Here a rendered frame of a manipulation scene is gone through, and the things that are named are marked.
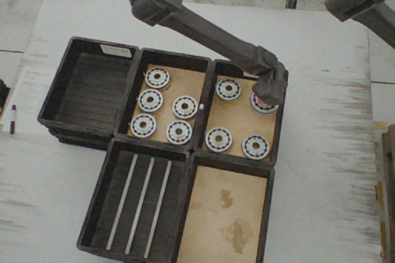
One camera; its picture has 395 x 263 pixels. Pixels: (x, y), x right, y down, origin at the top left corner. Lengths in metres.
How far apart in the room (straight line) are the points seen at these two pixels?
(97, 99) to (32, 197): 0.47
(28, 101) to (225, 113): 0.90
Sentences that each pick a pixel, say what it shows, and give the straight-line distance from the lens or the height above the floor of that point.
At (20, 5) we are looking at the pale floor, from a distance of 3.30.
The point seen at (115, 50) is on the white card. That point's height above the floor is 0.89.
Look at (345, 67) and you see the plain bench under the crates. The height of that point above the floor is 0.70.
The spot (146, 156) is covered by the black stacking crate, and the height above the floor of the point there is 0.83.
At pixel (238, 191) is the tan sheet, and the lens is 1.48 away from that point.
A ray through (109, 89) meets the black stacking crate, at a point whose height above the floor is 0.83.
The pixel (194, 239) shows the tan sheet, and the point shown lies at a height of 0.83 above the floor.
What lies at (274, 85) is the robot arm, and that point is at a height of 1.25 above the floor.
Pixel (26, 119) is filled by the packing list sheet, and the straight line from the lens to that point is 1.90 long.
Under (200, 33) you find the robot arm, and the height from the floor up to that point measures 1.45.
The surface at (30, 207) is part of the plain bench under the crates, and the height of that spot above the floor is 0.70.
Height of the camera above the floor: 2.26
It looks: 65 degrees down
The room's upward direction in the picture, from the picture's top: 7 degrees counter-clockwise
